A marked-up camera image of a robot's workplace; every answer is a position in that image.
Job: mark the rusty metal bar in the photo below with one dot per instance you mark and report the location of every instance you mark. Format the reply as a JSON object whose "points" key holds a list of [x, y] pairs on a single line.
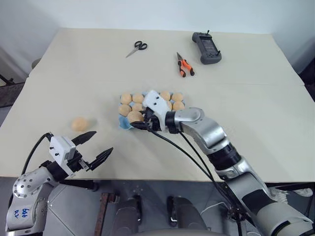
{"points": [[104, 211]]}

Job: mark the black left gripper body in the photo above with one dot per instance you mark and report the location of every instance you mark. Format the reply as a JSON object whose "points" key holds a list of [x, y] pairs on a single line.
{"points": [[75, 162]]}

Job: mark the black table frame tube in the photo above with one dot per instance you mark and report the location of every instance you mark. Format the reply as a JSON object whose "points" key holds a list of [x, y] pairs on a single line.
{"points": [[78, 185]]}

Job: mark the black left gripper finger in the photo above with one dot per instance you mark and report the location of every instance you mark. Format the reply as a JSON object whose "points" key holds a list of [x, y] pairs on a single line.
{"points": [[102, 156], [83, 137]]}

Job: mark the brown egg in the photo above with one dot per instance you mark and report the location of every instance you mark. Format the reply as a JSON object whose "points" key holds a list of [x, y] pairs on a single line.
{"points": [[138, 97], [137, 107], [165, 95], [126, 97], [135, 116], [177, 97], [179, 106], [124, 109], [79, 123]]}

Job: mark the dark metal rack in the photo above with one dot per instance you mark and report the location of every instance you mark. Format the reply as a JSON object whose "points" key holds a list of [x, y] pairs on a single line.
{"points": [[9, 91]]}

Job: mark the grey handheld remote controller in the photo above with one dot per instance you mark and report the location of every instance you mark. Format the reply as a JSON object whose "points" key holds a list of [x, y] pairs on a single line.
{"points": [[208, 48]]}

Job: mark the white cloth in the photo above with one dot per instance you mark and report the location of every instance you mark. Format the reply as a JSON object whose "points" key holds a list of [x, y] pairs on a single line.
{"points": [[290, 191]]}

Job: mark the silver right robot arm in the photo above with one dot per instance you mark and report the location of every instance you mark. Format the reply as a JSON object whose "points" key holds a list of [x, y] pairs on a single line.
{"points": [[221, 145]]}

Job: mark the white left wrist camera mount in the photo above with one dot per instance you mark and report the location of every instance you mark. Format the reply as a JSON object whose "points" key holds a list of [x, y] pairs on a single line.
{"points": [[60, 148]]}

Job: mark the dark rounded robot leg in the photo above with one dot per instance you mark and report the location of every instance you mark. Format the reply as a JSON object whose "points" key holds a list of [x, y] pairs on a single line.
{"points": [[184, 214], [129, 214]]}

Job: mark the orange black pliers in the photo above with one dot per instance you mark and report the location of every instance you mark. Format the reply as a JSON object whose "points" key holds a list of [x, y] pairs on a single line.
{"points": [[185, 66]]}

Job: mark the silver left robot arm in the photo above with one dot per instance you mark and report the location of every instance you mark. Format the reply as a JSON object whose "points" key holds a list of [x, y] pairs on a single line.
{"points": [[27, 186]]}

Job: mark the blue egg carton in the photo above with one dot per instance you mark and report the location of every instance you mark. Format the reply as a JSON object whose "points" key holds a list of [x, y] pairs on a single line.
{"points": [[124, 123]]}

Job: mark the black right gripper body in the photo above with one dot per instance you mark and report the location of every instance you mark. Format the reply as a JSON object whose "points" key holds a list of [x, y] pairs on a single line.
{"points": [[151, 119]]}

